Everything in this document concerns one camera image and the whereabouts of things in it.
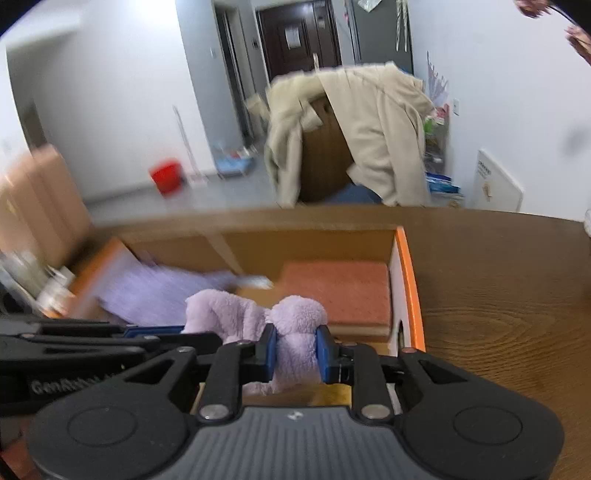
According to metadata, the red bucket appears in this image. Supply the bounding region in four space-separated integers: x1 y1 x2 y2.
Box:
148 159 184 196

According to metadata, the blue seat cushion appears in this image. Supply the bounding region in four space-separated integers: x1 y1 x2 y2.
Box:
330 184 382 205

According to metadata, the folded patterned umbrella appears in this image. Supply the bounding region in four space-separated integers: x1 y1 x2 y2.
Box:
394 0 410 51

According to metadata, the orange-edged cardboard box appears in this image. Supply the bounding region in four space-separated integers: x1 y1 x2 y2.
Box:
60 225 426 416

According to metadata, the grey refrigerator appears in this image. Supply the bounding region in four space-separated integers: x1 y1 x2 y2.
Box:
346 0 414 75

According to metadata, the pink layered cake sponge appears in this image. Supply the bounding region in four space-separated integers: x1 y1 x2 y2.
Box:
277 262 393 337

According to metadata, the blue pet feeding stand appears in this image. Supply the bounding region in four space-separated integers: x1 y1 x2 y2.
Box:
215 145 257 179

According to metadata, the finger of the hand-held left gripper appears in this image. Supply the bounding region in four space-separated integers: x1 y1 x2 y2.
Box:
28 331 224 361
0 318 186 340

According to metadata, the purple knitted pouch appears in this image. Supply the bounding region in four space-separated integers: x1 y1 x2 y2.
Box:
97 262 241 328

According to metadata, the pink suitcase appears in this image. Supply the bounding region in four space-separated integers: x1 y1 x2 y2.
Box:
0 145 91 269

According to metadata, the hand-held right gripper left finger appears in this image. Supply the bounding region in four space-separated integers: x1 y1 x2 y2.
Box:
117 324 279 423

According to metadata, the clear plastic bag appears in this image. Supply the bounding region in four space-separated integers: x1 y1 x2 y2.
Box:
0 251 77 319

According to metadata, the dark side door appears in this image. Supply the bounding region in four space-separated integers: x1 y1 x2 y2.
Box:
215 0 256 144

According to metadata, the beige jacket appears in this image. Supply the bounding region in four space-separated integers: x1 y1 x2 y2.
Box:
264 62 437 208

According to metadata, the brown wooden chair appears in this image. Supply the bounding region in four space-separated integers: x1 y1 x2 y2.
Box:
298 95 357 204

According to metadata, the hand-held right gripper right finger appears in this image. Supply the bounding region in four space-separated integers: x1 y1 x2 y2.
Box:
316 324 481 423

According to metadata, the storage rack with items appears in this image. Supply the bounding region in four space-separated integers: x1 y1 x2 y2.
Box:
422 104 465 206

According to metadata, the dark brown entrance door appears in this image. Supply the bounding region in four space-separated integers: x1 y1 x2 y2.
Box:
256 0 342 85

